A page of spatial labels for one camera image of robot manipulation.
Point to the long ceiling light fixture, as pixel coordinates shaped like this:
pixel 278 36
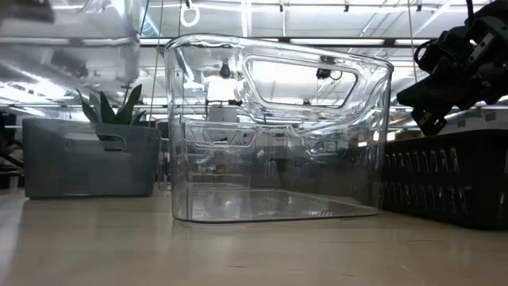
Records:
pixel 337 41

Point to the gray plastic storage bin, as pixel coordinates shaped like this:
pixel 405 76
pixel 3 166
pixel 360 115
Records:
pixel 59 171

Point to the green snake plant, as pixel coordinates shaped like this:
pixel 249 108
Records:
pixel 115 109

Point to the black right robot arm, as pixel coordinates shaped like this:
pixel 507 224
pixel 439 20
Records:
pixel 496 8

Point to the clear plastic storage bin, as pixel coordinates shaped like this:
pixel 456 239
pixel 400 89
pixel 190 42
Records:
pixel 278 206
pixel 222 137

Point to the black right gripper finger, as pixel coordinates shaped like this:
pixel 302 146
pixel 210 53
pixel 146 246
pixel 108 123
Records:
pixel 440 93
pixel 430 121

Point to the black slotted plastic basket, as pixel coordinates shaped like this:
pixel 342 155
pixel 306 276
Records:
pixel 444 186

